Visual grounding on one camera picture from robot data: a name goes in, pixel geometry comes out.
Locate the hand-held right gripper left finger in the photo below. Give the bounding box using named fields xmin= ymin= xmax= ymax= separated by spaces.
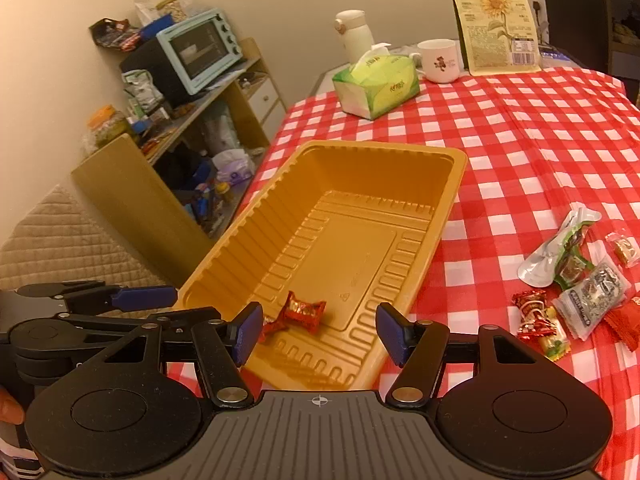
xmin=97 ymin=301 xmax=265 ymax=409

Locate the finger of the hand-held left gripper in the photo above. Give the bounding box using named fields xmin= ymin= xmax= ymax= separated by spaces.
xmin=54 ymin=306 xmax=224 ymax=347
xmin=15 ymin=281 xmax=179 ymax=314

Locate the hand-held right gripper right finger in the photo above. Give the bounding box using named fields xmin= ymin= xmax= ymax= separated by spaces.
xmin=376 ymin=302 xmax=548 ymax=409

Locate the red candy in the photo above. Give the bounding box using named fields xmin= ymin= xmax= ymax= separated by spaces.
xmin=257 ymin=291 xmax=328 ymax=345
xmin=511 ymin=289 xmax=548 ymax=319
xmin=516 ymin=316 xmax=554 ymax=347

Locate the orange plastic tray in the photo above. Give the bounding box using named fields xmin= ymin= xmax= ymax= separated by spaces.
xmin=176 ymin=140 xmax=469 ymax=392

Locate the yellow green candy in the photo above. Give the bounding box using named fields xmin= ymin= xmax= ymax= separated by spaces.
xmin=539 ymin=309 xmax=572 ymax=362

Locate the silver green snack packet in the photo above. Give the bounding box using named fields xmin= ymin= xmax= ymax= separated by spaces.
xmin=516 ymin=205 xmax=602 ymax=289

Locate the person's left hand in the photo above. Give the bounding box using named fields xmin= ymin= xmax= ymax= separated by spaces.
xmin=0 ymin=385 xmax=27 ymax=426

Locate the beige quilted cushion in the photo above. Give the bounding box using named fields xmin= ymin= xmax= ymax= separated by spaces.
xmin=0 ymin=184 xmax=168 ymax=293

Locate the wooden shelf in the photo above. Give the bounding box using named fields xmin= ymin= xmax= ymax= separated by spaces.
xmin=71 ymin=37 xmax=287 ymax=251

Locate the white plastic bag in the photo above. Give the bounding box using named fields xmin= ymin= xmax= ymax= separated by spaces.
xmin=211 ymin=149 xmax=257 ymax=185

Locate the jar with green contents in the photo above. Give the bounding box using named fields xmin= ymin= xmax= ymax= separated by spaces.
xmin=85 ymin=105 xmax=135 ymax=155

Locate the grey clear snack packet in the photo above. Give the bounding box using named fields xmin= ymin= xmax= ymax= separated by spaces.
xmin=552 ymin=255 xmax=632 ymax=342

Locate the white green bag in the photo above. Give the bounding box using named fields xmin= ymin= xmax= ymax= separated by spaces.
xmin=122 ymin=69 xmax=166 ymax=117

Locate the red checkered tablecloth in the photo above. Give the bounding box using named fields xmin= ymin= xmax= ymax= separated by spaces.
xmin=167 ymin=65 xmax=640 ymax=480

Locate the red flower print packet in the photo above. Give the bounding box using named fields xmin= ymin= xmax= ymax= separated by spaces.
xmin=604 ymin=296 xmax=640 ymax=352

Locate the small clear wrapped candy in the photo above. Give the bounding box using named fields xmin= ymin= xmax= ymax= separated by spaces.
xmin=605 ymin=230 xmax=640 ymax=269

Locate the green tissue box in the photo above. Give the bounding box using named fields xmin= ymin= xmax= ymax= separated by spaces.
xmin=332 ymin=42 xmax=422 ymax=121

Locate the light blue toaster oven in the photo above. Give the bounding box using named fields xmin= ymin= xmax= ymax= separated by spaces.
xmin=156 ymin=7 xmax=244 ymax=96

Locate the red black snack bag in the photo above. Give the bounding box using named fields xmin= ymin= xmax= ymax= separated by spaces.
xmin=89 ymin=17 xmax=142 ymax=53

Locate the white mug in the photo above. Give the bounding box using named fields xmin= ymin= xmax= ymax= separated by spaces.
xmin=409 ymin=38 xmax=466 ymax=84

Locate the clear bag of nuts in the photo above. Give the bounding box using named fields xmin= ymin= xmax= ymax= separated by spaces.
xmin=155 ymin=0 xmax=189 ymax=24

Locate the white thermos bottle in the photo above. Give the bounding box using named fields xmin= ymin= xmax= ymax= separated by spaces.
xmin=334 ymin=9 xmax=375 ymax=65

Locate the white blue packet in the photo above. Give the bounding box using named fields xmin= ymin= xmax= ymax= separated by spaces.
xmin=538 ymin=44 xmax=577 ymax=69

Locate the sunflower seed bag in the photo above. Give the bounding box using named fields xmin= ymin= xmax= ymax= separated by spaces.
xmin=445 ymin=0 xmax=543 ymax=77

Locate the white carton box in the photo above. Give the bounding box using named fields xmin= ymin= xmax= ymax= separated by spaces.
xmin=510 ymin=0 xmax=551 ymax=45

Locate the black mini fridge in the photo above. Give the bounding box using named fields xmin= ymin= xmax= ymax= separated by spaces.
xmin=534 ymin=0 xmax=617 ymax=61

